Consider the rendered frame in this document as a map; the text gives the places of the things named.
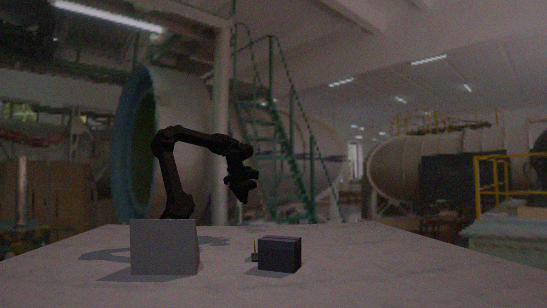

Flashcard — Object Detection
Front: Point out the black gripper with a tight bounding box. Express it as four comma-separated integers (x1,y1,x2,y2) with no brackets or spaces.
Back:
224,164,257,204

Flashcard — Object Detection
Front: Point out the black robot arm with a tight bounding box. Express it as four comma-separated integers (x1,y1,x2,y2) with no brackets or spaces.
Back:
150,125,253,220

